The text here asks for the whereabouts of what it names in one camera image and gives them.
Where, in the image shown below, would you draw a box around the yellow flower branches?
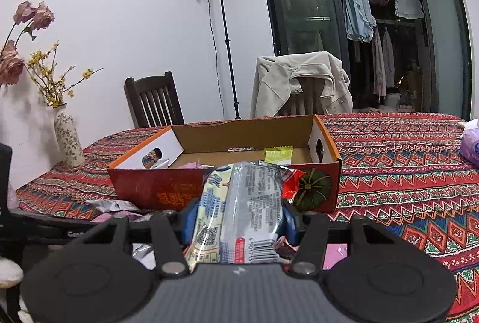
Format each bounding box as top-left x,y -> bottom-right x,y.
27,42 -> 103,108

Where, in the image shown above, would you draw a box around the black silver snack packet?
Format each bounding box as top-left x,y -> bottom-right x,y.
86,198 -> 143,214

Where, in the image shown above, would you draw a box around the beige jacket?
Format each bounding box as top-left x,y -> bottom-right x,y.
251,51 -> 353,118

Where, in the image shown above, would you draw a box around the pink snack packet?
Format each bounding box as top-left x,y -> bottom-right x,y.
176,158 -> 214,169
324,244 -> 352,269

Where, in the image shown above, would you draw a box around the blue patterned clear snack packet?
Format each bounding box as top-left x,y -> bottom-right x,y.
183,161 -> 300,264

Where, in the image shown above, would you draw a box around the floral ceramic vase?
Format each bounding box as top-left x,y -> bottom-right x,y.
53,103 -> 85,168

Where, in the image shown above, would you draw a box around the hanging pale pink coat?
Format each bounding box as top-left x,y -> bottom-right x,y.
382,29 -> 395,88

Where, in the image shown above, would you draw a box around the dark maroon snack packet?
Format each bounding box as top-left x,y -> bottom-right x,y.
275,237 -> 298,260

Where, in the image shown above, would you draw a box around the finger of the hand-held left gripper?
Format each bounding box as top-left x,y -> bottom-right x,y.
15,210 -> 113,228

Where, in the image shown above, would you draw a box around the red patterned tablecloth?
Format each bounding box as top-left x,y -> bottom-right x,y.
15,113 -> 479,322

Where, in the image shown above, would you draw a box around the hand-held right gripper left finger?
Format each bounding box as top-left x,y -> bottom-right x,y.
63,203 -> 200,278

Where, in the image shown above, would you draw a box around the mauve snack packet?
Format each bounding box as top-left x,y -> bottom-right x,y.
93,209 -> 150,222

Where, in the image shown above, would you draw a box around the white snack packet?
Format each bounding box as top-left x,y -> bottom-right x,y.
131,244 -> 158,271

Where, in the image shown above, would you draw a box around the orange cardboard box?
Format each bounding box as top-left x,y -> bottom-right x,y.
107,114 -> 343,213

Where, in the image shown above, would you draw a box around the red snack packet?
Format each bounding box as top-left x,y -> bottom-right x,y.
279,166 -> 309,200

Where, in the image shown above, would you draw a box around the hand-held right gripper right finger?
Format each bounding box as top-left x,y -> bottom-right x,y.
282,203 -> 416,276

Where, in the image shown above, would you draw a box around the green yellow snack packet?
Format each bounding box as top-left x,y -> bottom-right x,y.
264,146 -> 294,164

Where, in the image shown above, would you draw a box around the silver grey snack packet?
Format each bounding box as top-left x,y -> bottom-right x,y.
142,149 -> 171,169

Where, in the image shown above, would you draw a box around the purple tissue pack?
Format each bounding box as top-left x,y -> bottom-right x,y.
460,126 -> 479,168

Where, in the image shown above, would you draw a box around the dark wooden chair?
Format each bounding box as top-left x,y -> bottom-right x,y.
124,71 -> 185,129

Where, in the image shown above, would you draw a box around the hanging grey coat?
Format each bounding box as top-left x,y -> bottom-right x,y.
370,27 -> 387,97

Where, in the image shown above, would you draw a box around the pink artificial flowers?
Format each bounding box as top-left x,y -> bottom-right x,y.
0,0 -> 55,86

